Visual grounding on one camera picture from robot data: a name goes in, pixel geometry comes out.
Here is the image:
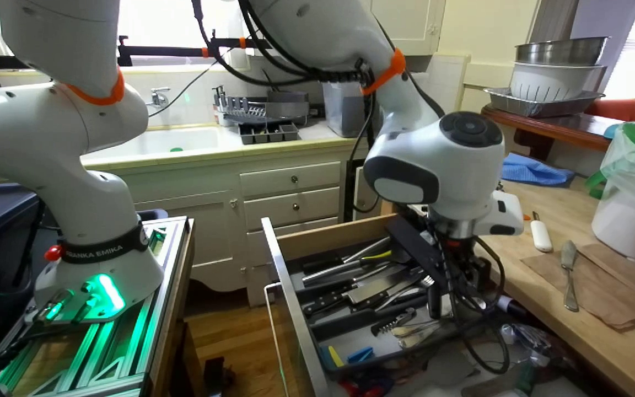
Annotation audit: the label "silver butter knife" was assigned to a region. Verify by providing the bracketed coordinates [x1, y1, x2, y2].
[557, 241, 581, 314]

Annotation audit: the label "black cutlery organiser tray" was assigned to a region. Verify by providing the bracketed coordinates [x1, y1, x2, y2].
[290, 232, 500, 373]

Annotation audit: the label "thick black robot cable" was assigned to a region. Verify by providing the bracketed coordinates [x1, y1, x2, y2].
[189, 0, 512, 375]

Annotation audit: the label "white colander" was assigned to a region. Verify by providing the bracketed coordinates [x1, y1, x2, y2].
[509, 59, 608, 104]

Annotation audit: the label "white kitchen sink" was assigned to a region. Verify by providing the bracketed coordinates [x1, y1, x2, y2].
[81, 123, 242, 166]

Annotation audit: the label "dark wooden side table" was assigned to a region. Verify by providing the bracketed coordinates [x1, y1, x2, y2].
[480, 104, 629, 160]

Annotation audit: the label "white kitchen cabinet drawers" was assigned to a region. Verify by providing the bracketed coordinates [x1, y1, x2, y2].
[121, 150, 379, 306]

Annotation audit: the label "blue clip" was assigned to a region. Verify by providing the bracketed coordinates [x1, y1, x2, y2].
[345, 347, 376, 367]

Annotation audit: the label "white plastic board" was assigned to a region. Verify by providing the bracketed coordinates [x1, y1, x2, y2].
[414, 50, 473, 112]

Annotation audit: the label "steel mixing bowl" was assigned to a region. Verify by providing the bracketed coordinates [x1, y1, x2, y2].
[513, 35, 610, 66]

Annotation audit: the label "white plastic bucket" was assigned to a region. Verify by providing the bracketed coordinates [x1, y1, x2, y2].
[590, 122, 635, 261]

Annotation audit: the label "clear plastic storage bin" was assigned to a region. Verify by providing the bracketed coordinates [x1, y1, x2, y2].
[322, 80, 379, 139]

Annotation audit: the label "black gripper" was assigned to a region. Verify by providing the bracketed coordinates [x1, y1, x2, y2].
[438, 232, 494, 314]

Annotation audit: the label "cream upper cabinet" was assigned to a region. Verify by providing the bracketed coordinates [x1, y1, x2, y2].
[369, 0, 447, 58]

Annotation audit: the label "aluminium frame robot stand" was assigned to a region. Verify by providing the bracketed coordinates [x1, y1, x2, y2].
[0, 211, 196, 397]

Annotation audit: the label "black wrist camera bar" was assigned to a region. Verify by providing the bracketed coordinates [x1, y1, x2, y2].
[386, 216, 446, 285]

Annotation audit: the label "grey spatula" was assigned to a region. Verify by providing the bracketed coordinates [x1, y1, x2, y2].
[414, 351, 480, 395]

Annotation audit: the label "thin black cable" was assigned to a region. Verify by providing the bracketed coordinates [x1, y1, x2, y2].
[147, 63, 217, 122]

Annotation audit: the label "small green container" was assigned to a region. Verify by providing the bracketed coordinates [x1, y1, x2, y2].
[584, 169, 610, 200]

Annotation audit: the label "brown wooden cutting board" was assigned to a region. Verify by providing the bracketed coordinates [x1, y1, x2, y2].
[519, 241, 635, 334]

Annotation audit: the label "metal baking tray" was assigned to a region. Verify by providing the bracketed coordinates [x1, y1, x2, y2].
[486, 87, 605, 120]

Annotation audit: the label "black dish rack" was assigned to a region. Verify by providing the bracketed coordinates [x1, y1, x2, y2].
[214, 88, 313, 127]

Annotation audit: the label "red object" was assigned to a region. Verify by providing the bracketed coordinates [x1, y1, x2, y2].
[589, 98, 635, 123]

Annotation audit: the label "open wooden drawer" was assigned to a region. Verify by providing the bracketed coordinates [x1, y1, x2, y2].
[260, 209, 613, 397]

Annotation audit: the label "black ladle yellow handle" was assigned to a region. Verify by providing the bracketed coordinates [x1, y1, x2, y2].
[342, 234, 394, 270]

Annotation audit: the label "large kitchen knife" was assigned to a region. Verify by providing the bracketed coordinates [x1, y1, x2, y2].
[342, 267, 407, 306]

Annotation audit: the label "black clamp bar orange bands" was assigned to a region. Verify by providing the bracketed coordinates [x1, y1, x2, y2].
[114, 30, 260, 70]

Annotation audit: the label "chrome faucet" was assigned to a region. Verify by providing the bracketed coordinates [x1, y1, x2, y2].
[147, 87, 171, 110]

